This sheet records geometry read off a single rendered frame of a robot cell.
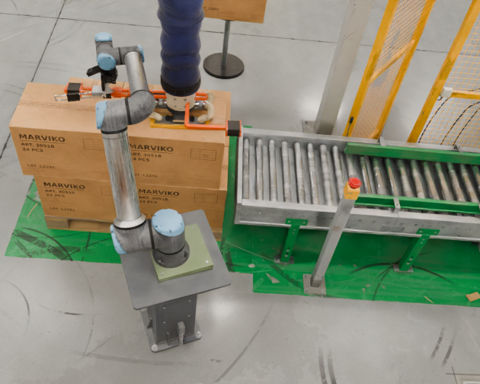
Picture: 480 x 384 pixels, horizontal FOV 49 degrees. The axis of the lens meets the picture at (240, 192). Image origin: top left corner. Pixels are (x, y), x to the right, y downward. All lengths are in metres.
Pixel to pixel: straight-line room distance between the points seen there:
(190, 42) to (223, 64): 2.40
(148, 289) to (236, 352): 0.90
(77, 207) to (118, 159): 1.31
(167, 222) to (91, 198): 1.10
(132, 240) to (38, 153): 1.03
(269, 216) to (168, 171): 0.68
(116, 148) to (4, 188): 1.96
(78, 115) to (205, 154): 0.77
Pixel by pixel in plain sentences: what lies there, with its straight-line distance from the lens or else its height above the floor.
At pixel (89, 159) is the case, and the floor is 0.72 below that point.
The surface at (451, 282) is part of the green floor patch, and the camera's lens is 4.03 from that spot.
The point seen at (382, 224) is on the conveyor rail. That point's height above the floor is 0.51.
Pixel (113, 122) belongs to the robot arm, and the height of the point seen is 1.50.
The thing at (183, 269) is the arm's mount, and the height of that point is 0.78.
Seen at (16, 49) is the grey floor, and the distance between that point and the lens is 5.51.
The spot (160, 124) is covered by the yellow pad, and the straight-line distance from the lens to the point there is 3.09.
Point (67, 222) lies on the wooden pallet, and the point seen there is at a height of 0.08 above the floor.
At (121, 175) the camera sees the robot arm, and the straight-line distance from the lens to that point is 2.39.
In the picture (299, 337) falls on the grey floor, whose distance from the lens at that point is 3.44.
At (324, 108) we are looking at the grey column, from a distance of 4.37.
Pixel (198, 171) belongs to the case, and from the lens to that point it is 3.20.
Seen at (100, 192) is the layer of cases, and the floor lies 0.43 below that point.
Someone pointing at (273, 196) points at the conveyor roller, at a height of 0.55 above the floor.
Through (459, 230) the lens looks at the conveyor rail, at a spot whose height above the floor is 0.50.
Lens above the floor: 3.02
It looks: 48 degrees down
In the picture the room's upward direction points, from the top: 9 degrees clockwise
